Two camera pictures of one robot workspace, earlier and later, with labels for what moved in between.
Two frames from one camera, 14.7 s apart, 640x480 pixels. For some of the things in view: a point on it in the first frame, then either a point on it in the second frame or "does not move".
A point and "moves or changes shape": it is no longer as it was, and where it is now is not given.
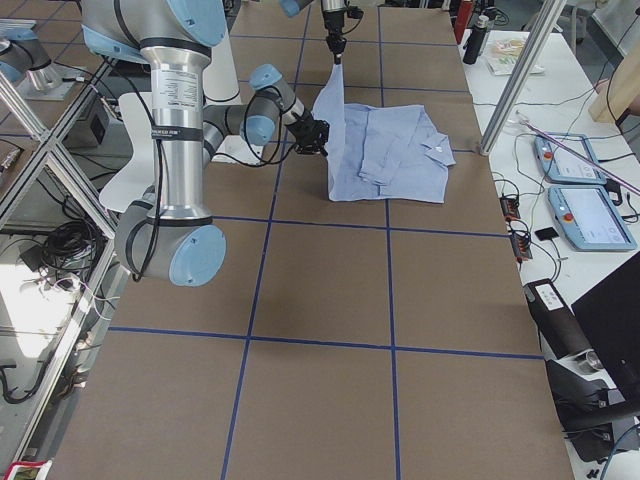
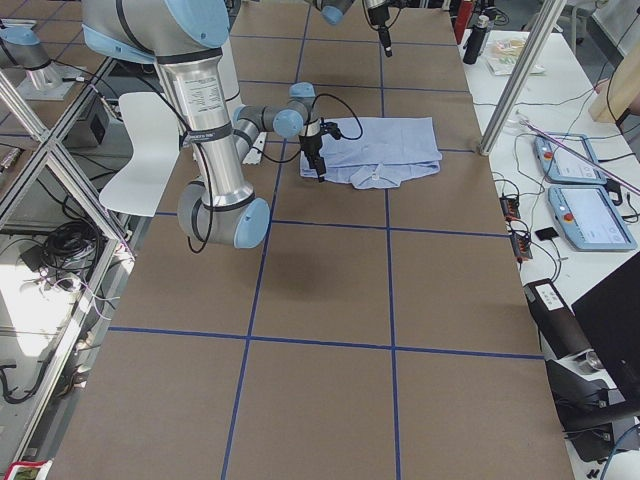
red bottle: (463, 17) does not move
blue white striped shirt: (381, 152) moves or changes shape
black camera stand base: (587, 409) does not move
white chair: (138, 176) does not move
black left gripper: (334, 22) -> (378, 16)
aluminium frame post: (549, 19) does not move
